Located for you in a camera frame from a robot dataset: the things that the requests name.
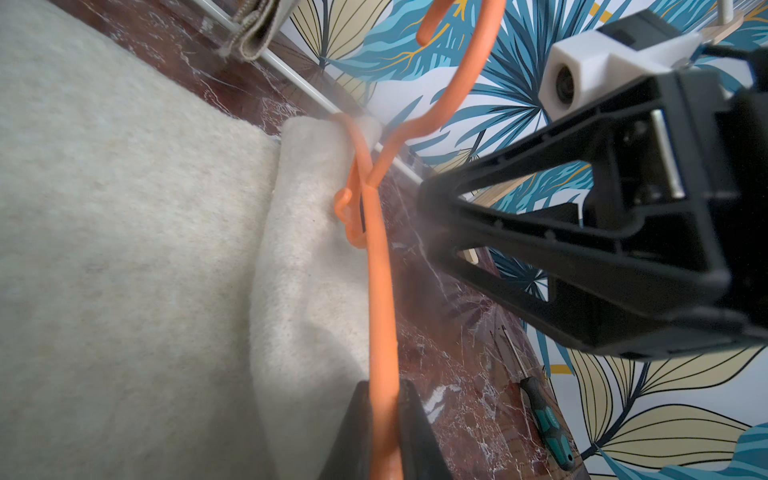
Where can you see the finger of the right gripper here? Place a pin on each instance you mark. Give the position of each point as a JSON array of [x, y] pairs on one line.
[[583, 322]]

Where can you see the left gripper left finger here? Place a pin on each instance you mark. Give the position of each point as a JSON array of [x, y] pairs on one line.
[[351, 453]]

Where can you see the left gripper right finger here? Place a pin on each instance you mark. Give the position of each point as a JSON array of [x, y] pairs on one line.
[[421, 456]]

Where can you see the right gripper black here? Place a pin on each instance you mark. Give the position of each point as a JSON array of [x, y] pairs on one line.
[[643, 161]]

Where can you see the orange plastic hanger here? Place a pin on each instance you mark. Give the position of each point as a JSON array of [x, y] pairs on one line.
[[358, 207]]

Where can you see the beige wool scarf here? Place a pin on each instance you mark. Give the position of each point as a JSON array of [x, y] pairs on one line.
[[178, 300]]

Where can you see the brown plaid scarf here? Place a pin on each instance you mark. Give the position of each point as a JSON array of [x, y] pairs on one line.
[[256, 24]]

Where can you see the green black screwdriver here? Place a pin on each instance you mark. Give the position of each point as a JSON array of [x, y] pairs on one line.
[[549, 429]]

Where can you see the wooden clothes rack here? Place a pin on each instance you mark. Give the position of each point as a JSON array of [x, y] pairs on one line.
[[364, 58]]

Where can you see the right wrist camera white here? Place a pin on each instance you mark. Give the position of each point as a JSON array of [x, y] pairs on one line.
[[585, 67]]

